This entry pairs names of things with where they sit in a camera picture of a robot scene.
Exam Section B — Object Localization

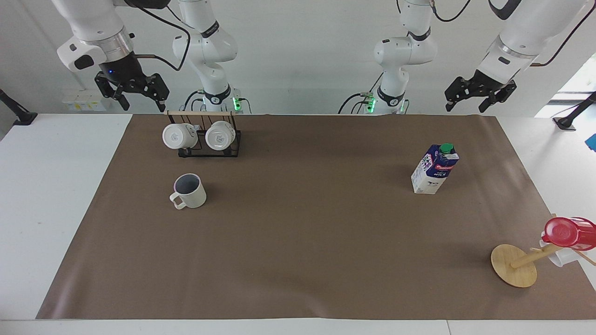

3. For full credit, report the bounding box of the wooden mug tree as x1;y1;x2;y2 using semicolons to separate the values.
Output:
490;213;596;288

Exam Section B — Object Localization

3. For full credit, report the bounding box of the white cup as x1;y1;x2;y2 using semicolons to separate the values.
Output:
539;238;578;268

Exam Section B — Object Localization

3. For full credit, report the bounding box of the blue and white milk carton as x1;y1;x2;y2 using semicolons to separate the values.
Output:
410;143;461;195

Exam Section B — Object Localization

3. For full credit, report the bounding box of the red cup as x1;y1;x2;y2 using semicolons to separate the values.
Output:
541;216;596;252

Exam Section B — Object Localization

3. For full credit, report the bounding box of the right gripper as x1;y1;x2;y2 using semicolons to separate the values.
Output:
95;52;169;113

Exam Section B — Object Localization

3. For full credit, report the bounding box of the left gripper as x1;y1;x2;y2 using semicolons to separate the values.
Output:
444;69;517;114

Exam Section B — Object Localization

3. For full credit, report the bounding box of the white wall socket strip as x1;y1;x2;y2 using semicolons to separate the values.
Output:
62;93;107;113

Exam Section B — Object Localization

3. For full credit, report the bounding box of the white mug with grey inside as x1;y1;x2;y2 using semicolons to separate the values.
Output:
169;173;207;210

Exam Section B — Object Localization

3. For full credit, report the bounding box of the black cable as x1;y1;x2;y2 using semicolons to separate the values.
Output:
430;0;472;23
530;0;596;67
183;90;206;113
125;0;192;72
338;92;374;115

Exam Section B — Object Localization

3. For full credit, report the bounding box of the black stand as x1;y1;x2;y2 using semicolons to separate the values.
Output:
0;88;38;127
552;91;596;131

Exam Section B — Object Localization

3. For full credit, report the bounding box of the black wire mug rack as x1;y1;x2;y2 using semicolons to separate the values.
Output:
166;110;242;158

